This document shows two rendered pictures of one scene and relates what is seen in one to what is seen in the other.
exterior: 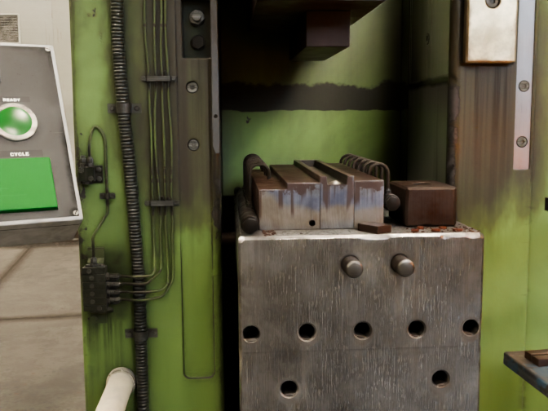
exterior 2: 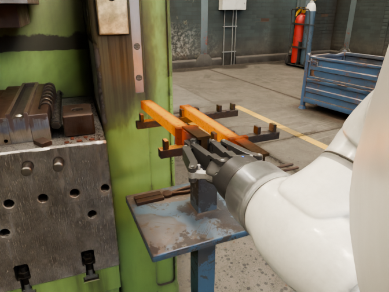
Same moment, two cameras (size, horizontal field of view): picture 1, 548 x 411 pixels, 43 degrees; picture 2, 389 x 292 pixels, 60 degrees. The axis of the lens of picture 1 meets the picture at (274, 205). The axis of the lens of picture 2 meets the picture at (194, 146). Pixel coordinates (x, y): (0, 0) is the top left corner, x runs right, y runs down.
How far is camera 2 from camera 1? 40 cm
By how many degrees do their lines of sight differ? 21
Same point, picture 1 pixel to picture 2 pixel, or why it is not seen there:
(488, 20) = (109, 9)
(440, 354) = (90, 203)
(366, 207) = (39, 129)
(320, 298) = (13, 185)
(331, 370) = (28, 220)
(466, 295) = (99, 172)
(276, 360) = not seen: outside the picture
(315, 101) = (33, 45)
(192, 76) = not seen: outside the picture
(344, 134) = (55, 64)
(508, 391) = not seen: hidden behind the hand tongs
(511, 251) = (139, 135)
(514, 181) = (137, 99)
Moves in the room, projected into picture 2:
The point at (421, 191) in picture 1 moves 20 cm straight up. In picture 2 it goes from (71, 117) to (60, 43)
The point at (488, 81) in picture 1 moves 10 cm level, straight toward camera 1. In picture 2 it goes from (116, 44) to (107, 48)
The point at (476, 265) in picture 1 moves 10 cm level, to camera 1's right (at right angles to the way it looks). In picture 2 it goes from (103, 157) to (138, 153)
